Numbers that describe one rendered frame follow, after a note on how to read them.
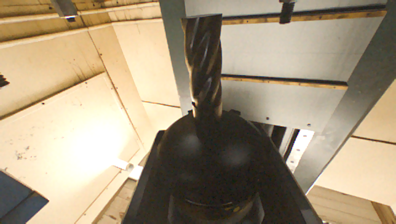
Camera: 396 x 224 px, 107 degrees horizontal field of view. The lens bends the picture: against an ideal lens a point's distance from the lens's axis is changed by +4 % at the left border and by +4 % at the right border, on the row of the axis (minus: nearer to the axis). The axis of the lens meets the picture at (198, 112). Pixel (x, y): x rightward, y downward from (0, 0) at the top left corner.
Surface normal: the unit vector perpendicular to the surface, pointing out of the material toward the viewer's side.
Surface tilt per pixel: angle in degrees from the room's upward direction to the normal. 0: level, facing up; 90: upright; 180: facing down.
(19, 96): 90
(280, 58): 89
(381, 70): 90
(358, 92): 90
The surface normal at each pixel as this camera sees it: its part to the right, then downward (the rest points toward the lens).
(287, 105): -0.38, 0.58
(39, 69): 0.92, 0.15
